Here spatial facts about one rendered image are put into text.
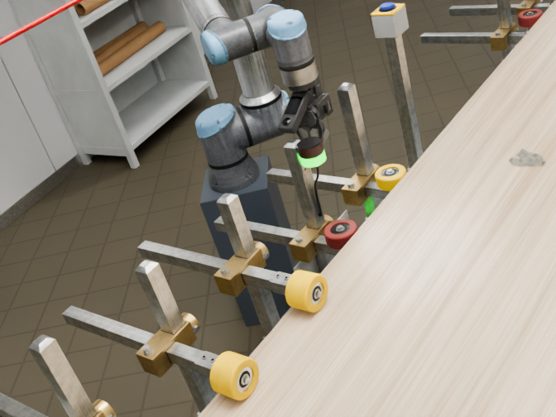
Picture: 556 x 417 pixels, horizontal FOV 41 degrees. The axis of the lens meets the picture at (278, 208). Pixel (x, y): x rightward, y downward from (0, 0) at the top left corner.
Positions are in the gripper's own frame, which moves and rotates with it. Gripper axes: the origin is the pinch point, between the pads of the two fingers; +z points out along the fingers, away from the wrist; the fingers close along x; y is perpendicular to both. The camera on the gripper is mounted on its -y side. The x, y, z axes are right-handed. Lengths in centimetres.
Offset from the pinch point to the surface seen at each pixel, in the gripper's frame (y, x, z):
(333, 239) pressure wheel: -24.2, -19.1, 6.6
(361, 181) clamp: 4.2, -9.5, 10.5
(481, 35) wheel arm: 103, -1, 15
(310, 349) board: -56, -33, 7
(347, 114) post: 7.1, -7.6, -8.0
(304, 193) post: -18.0, -8.8, -0.7
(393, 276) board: -32, -39, 7
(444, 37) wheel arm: 103, 13, 15
